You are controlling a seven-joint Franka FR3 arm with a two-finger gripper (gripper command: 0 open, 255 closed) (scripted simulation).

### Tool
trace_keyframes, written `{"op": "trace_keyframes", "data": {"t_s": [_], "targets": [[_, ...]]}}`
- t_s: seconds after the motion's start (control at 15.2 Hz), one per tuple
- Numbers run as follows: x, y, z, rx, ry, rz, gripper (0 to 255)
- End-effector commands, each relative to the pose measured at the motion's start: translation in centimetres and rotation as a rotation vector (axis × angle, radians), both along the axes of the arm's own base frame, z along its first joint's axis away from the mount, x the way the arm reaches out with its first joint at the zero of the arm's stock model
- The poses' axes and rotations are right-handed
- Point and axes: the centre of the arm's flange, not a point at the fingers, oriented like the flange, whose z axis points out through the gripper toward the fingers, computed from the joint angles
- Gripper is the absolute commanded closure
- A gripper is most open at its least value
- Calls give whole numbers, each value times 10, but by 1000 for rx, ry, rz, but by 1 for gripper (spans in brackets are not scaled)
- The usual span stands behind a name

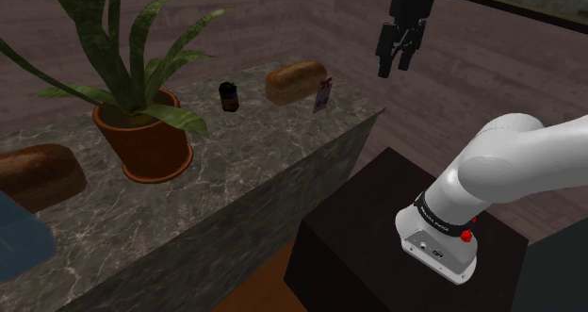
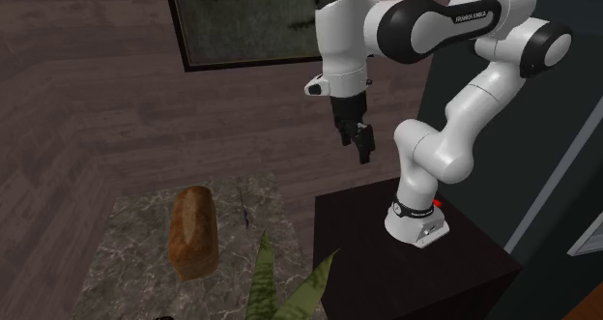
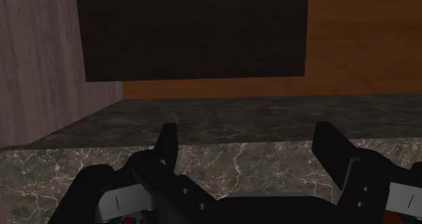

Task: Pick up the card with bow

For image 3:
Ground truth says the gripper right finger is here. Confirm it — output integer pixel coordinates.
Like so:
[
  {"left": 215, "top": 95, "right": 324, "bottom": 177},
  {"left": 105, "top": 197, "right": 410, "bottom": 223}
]
[{"left": 311, "top": 121, "right": 422, "bottom": 224}]

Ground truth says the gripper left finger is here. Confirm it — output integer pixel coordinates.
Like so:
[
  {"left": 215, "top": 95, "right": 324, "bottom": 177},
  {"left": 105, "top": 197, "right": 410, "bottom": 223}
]
[{"left": 48, "top": 122, "right": 218, "bottom": 224}]

